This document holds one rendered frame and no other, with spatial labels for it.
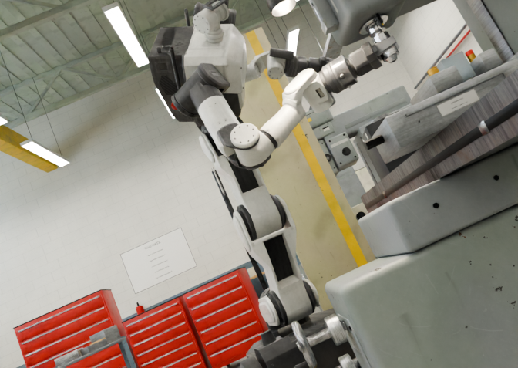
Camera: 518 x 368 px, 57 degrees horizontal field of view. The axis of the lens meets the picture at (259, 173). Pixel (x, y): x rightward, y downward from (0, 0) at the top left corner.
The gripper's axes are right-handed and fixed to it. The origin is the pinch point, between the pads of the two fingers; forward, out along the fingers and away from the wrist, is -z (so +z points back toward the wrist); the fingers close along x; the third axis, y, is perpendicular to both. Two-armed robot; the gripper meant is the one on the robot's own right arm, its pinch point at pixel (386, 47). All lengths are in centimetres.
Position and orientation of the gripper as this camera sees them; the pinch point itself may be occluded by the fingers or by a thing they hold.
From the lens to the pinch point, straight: 140.1
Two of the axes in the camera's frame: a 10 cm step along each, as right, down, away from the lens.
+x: 4.0, 0.1, 9.2
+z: -8.3, 4.4, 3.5
